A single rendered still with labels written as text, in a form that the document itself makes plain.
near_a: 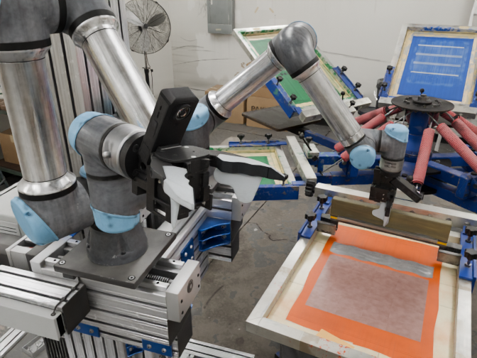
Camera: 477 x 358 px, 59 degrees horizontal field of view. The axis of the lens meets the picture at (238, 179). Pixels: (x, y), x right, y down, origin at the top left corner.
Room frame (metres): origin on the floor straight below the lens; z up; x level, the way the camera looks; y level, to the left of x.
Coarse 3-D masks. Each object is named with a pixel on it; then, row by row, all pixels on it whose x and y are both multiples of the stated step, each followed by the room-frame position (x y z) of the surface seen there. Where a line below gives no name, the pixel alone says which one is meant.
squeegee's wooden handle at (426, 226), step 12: (336, 204) 1.38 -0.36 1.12; (348, 204) 1.36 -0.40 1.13; (360, 204) 1.35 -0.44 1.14; (372, 204) 1.35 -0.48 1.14; (336, 216) 1.38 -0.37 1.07; (348, 216) 1.36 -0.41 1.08; (360, 216) 1.34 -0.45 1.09; (372, 216) 1.32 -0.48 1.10; (396, 216) 1.29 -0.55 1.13; (408, 216) 1.27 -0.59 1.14; (420, 216) 1.26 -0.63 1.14; (396, 228) 1.28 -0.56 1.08; (408, 228) 1.26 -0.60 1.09; (420, 228) 1.25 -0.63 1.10; (432, 228) 1.23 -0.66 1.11; (444, 228) 1.22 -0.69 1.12; (444, 240) 1.21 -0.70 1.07
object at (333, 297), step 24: (336, 240) 1.39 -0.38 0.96; (360, 240) 1.39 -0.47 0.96; (384, 240) 1.39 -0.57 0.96; (336, 264) 1.24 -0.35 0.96; (360, 264) 1.24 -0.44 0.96; (312, 288) 1.11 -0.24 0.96; (336, 288) 1.11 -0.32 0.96; (360, 288) 1.11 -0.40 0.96; (312, 312) 1.00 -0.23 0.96; (336, 312) 1.00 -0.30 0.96; (360, 312) 1.00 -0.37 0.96; (336, 336) 0.90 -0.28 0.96
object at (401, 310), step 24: (408, 240) 1.39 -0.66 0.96; (432, 264) 1.24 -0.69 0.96; (384, 288) 1.11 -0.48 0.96; (408, 288) 1.11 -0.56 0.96; (432, 288) 1.11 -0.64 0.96; (384, 312) 1.00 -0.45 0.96; (408, 312) 1.00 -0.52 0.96; (432, 312) 1.00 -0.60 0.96; (360, 336) 0.90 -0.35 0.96; (384, 336) 0.90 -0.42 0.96; (408, 336) 0.90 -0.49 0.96; (432, 336) 0.90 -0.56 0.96
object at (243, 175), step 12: (228, 156) 0.51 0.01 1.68; (216, 168) 0.50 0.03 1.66; (228, 168) 0.49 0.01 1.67; (240, 168) 0.49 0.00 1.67; (252, 168) 0.49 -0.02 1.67; (264, 168) 0.48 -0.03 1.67; (216, 180) 0.50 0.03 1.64; (228, 180) 0.50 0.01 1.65; (240, 180) 0.50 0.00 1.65; (252, 180) 0.49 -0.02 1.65; (240, 192) 0.50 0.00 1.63; (252, 192) 0.49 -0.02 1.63
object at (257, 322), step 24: (312, 240) 1.38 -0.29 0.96; (456, 240) 1.36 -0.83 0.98; (288, 264) 1.19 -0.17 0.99; (456, 288) 1.09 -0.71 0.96; (264, 312) 0.96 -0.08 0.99; (456, 312) 0.97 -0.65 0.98; (264, 336) 0.90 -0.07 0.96; (288, 336) 0.87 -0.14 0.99; (312, 336) 0.87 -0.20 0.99; (456, 336) 0.87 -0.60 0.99
